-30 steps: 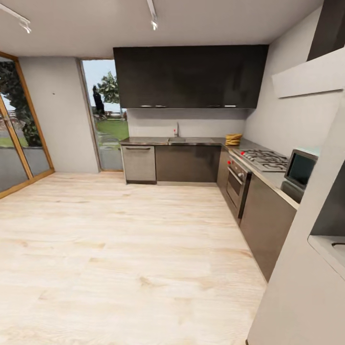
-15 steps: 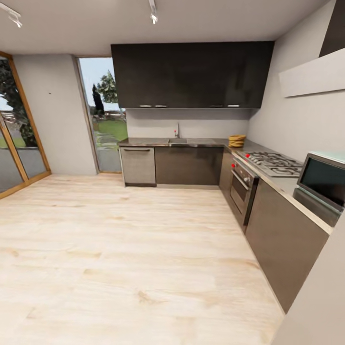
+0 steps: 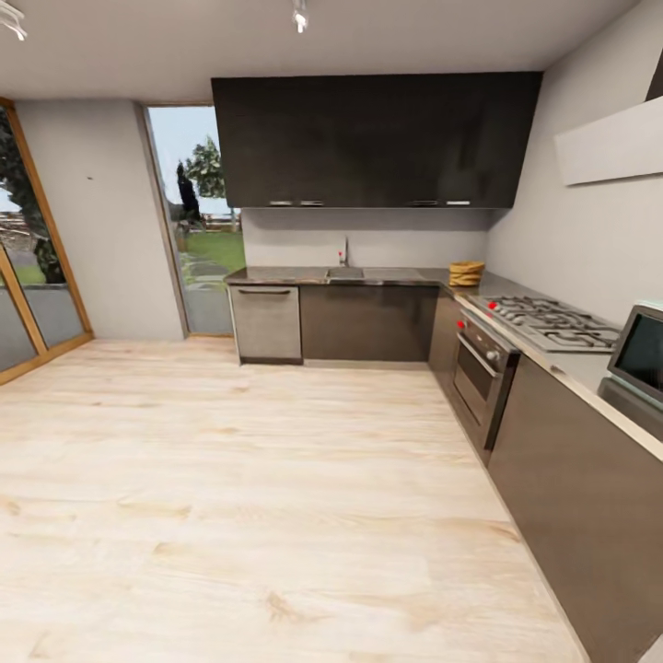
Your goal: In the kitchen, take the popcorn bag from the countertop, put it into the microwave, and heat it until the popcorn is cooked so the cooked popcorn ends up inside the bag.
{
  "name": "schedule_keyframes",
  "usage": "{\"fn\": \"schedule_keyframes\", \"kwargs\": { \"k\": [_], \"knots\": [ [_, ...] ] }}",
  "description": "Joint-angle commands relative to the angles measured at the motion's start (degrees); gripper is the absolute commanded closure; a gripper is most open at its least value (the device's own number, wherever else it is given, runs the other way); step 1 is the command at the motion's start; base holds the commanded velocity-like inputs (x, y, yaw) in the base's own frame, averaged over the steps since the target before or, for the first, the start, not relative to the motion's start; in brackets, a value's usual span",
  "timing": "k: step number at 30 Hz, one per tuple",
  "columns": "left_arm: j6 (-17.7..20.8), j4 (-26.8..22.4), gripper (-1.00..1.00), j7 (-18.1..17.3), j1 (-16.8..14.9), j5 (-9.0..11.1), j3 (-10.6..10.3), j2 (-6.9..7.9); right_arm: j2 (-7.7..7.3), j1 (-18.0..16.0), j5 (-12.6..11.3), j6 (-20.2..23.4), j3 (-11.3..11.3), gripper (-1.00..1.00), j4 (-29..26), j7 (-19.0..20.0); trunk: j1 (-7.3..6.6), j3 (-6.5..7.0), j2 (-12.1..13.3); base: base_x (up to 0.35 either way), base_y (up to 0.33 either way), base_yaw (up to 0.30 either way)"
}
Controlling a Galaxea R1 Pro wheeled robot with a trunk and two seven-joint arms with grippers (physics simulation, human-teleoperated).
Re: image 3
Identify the range hood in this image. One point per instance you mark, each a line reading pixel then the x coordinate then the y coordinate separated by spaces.
pixel 624 144

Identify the oven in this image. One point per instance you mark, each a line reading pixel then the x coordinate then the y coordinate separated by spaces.
pixel 478 383

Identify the dishwasher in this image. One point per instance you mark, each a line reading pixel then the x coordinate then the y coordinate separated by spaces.
pixel 267 322

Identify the popcorn bag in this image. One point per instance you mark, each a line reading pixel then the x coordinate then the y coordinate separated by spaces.
pixel 466 273

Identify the burner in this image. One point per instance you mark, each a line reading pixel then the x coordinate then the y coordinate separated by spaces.
pixel 552 325

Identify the microwave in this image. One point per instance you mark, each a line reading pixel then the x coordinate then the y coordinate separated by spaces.
pixel 638 357

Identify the cabinet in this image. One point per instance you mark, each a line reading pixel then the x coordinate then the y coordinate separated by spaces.
pixel 449 141
pixel 294 141

